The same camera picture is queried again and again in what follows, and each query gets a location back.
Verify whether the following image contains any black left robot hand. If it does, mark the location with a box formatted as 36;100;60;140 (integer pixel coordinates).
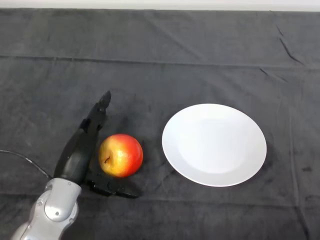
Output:
53;90;140;199

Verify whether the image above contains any red yellow apple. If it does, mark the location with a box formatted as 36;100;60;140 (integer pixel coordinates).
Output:
99;133;144;178

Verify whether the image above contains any white round plate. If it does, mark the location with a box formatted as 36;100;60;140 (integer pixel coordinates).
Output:
161;103;268;188

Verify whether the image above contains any black cloth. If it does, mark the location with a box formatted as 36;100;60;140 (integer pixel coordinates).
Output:
0;7;320;240

